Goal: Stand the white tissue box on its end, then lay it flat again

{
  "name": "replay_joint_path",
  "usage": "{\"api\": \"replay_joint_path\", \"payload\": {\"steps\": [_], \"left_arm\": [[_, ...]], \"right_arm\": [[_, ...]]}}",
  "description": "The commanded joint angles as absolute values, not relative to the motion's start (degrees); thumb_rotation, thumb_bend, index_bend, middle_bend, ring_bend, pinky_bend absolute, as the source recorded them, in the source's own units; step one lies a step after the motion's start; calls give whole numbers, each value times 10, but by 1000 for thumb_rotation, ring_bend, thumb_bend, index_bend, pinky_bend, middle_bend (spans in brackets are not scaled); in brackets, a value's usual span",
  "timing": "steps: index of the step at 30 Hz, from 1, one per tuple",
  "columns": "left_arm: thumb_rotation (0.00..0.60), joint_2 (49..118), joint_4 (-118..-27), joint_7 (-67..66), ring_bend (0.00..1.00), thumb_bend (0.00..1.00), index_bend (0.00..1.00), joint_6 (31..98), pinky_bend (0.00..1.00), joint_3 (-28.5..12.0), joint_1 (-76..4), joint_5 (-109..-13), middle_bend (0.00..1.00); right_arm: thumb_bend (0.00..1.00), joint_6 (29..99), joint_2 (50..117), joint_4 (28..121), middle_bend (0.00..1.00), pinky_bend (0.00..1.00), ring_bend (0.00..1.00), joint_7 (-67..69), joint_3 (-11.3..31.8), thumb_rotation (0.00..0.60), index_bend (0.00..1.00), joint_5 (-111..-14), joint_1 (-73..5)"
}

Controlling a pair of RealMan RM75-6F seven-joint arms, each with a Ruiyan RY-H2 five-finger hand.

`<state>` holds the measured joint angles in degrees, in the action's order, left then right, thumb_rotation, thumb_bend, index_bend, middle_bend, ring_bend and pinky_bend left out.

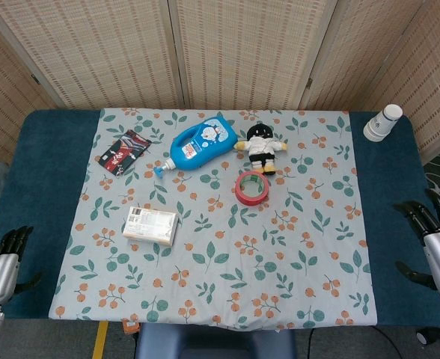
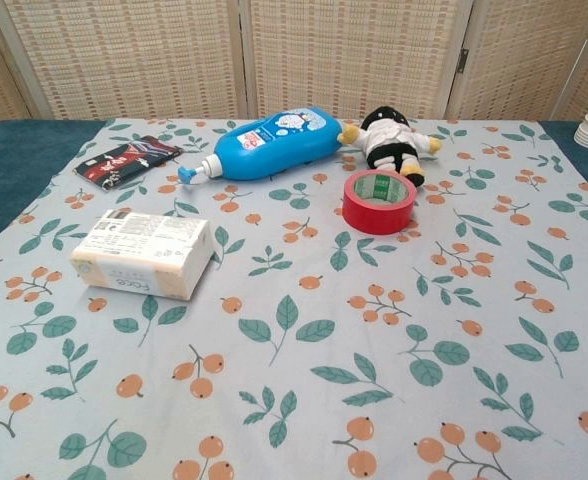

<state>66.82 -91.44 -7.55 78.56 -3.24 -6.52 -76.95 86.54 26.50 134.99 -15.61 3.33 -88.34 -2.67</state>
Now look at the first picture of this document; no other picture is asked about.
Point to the white rectangular box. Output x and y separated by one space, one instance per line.
150 226

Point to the teal table cover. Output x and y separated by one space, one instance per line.
44 168

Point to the small orange tag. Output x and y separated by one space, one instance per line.
130 327

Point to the white paper cup stack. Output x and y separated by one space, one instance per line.
379 125

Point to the dark red snack packet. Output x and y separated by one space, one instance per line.
124 151

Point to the floral tablecloth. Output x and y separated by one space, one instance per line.
242 243

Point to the red tape roll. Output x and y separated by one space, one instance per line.
242 196

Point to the black and white plush doll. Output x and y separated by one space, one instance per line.
259 147

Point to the blue chair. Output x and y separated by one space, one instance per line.
212 344

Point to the blue pump bottle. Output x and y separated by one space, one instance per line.
201 144

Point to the bamboo folding screen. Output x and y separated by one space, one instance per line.
104 52

